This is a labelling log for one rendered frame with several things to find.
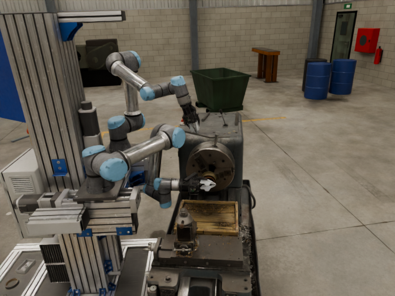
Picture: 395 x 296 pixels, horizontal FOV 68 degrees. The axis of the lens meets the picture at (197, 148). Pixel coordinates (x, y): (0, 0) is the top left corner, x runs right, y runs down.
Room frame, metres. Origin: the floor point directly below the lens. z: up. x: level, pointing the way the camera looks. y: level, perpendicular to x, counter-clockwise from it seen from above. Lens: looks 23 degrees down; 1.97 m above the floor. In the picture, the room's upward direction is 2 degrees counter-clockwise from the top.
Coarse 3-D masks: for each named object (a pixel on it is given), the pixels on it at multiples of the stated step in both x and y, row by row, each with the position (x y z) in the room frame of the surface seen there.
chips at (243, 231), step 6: (240, 228) 1.74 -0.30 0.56; (246, 228) 1.74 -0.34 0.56; (174, 234) 1.66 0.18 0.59; (240, 234) 1.64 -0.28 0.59; (246, 234) 1.62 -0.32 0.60; (246, 240) 1.57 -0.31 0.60; (252, 240) 1.63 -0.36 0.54; (252, 246) 1.56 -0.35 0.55; (252, 252) 1.50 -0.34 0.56; (252, 258) 1.44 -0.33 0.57; (252, 264) 1.39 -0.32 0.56; (252, 270) 1.36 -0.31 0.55; (252, 276) 1.31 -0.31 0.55; (252, 282) 1.27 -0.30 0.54; (252, 288) 1.23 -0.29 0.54; (252, 294) 1.19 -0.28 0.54
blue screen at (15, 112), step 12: (0, 12) 5.45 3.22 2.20; (0, 36) 5.51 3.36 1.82; (0, 48) 5.56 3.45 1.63; (0, 60) 5.61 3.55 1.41; (0, 72) 5.67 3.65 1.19; (0, 84) 5.73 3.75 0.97; (12, 84) 5.52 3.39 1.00; (0, 96) 5.79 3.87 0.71; (12, 96) 5.58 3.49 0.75; (0, 108) 5.86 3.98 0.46; (12, 108) 5.64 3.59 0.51; (24, 120) 5.49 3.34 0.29
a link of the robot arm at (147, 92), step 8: (112, 56) 1.85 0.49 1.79; (120, 56) 1.88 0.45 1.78; (112, 64) 1.79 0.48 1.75; (120, 64) 1.80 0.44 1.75; (112, 72) 1.80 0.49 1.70; (120, 72) 1.75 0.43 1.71; (128, 72) 1.73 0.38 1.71; (128, 80) 1.70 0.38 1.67; (136, 80) 1.67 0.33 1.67; (144, 80) 1.67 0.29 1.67; (136, 88) 1.65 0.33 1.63; (144, 88) 1.59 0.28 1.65; (152, 88) 1.61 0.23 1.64; (160, 88) 1.64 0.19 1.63; (144, 96) 1.58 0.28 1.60; (152, 96) 1.59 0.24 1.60; (160, 96) 1.64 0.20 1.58
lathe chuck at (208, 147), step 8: (208, 144) 1.74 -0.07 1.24; (216, 144) 1.75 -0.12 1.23; (192, 152) 1.74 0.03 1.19; (200, 152) 1.68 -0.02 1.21; (208, 152) 1.68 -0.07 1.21; (216, 152) 1.67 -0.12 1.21; (224, 152) 1.68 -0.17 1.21; (192, 160) 1.69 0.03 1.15; (208, 160) 1.68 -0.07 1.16; (216, 160) 1.67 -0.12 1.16; (224, 160) 1.67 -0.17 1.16; (232, 160) 1.68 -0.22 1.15; (192, 168) 1.69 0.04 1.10; (200, 176) 1.68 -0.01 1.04; (232, 176) 1.66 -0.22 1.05; (216, 184) 1.67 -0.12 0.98; (224, 184) 1.67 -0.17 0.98
